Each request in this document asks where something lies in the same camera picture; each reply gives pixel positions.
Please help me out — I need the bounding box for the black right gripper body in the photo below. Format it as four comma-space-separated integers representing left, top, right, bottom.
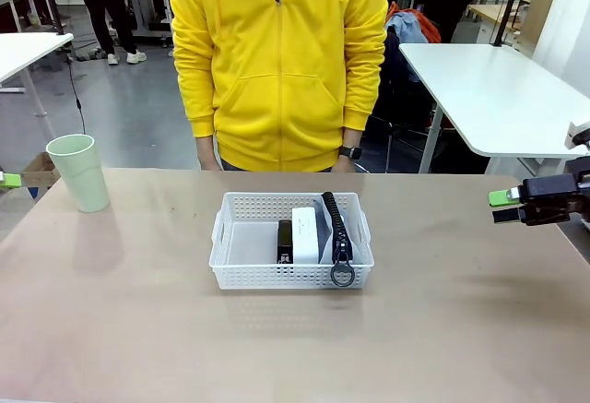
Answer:
518, 155, 590, 228

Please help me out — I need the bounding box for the white rectangular case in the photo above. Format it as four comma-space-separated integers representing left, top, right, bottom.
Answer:
290, 207, 325, 267

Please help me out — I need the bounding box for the black stapler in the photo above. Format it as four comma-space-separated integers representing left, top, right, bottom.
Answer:
276, 219, 295, 265

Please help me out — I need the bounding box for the yellow hoodie person right forearm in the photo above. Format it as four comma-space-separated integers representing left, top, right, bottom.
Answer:
171, 42, 218, 139

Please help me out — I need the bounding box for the yellow hoodie person left forearm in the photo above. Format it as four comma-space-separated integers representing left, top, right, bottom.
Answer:
341, 38, 389, 131

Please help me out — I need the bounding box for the white perforated plastic basket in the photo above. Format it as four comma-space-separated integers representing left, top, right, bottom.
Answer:
209, 191, 375, 291

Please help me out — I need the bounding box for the yellow hoodie person left hand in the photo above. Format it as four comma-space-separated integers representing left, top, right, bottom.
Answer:
330, 126, 366, 174

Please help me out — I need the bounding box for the yellow hoodie person right hand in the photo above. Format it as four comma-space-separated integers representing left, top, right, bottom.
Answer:
195, 136, 223, 173

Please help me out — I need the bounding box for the brown cardboard box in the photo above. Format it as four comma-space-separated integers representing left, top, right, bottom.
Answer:
19, 150, 62, 190

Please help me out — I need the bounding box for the pale green plastic cup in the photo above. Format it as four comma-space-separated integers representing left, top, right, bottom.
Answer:
45, 133, 112, 214

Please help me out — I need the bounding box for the large white table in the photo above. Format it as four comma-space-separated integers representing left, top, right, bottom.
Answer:
397, 42, 590, 174

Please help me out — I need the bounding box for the black chair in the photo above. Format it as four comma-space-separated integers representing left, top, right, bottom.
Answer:
368, 29, 455, 173

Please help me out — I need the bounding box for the white table with grey leg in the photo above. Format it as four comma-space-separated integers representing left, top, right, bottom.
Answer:
0, 30, 75, 119

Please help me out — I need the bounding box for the grey giant zipper pouch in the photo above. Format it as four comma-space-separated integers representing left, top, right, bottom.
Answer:
313, 191, 357, 290

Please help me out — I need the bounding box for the black clamp pole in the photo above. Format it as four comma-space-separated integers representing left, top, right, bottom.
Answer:
491, 0, 529, 49

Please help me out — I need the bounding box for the light wooden cabinet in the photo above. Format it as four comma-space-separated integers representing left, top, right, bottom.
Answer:
522, 0, 560, 45

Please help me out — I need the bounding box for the orange and blue clothes pile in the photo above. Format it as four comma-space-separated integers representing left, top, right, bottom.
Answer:
384, 1, 443, 45

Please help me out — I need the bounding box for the person in blue top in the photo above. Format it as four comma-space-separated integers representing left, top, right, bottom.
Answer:
70, 0, 149, 66

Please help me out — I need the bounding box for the person in yellow hoodie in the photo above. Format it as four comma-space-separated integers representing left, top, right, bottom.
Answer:
167, 0, 390, 174

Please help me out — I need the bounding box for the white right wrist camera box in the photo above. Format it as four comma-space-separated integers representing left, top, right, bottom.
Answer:
565, 121, 590, 151

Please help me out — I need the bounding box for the black floor cable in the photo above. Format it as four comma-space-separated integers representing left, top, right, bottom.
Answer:
66, 54, 89, 136

